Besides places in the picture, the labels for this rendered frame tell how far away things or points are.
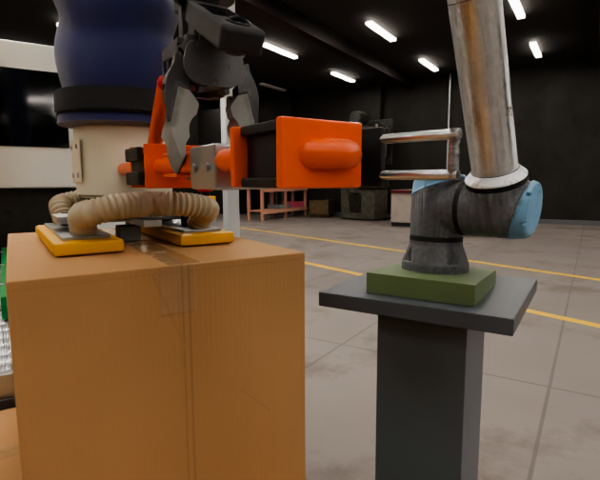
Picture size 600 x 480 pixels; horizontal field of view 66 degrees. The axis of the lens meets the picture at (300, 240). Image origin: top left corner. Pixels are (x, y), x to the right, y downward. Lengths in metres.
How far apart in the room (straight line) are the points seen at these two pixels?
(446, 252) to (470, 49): 0.52
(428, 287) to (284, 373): 0.58
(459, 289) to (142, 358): 0.80
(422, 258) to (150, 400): 0.87
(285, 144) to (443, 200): 1.01
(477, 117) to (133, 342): 0.90
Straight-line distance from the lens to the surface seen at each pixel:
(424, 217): 1.33
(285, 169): 0.32
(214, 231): 0.83
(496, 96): 1.18
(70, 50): 0.90
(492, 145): 1.20
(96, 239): 0.78
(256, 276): 0.69
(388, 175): 0.39
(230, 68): 0.56
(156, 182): 0.65
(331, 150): 0.33
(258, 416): 0.76
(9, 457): 1.10
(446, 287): 1.22
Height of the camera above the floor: 1.05
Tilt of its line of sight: 7 degrees down
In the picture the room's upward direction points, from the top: straight up
